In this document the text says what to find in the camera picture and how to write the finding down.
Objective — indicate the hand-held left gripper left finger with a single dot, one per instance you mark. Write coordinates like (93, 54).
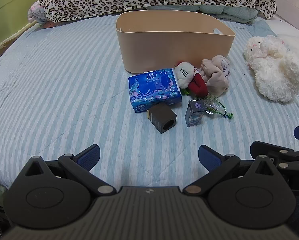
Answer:
(89, 156)

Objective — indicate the blue tissue pack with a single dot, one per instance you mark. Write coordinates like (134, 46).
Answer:
(152, 90)

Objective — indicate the blue striped bed sheet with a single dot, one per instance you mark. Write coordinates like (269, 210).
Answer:
(64, 92)

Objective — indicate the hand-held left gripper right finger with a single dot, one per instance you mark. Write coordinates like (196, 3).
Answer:
(209, 157)

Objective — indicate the black box with round hole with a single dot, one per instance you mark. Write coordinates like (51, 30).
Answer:
(162, 120)

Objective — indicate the beige cloth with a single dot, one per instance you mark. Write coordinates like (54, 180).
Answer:
(215, 77)

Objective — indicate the white pillow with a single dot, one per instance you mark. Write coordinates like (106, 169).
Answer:
(289, 30)

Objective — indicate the green plastic storage bin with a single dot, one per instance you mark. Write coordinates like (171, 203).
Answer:
(9, 12)

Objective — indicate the white plush lamb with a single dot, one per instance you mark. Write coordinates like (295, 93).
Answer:
(277, 72)

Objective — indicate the small white red plush toy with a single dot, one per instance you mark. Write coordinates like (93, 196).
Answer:
(185, 73)

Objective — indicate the beige plastic storage basket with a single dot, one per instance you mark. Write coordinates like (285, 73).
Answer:
(164, 47)

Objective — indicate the pink floral cloth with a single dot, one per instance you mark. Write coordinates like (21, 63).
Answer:
(34, 12)

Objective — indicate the teal quilt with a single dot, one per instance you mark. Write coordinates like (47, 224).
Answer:
(229, 13)

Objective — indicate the small dark blue star box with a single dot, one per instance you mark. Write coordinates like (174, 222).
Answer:
(194, 112)

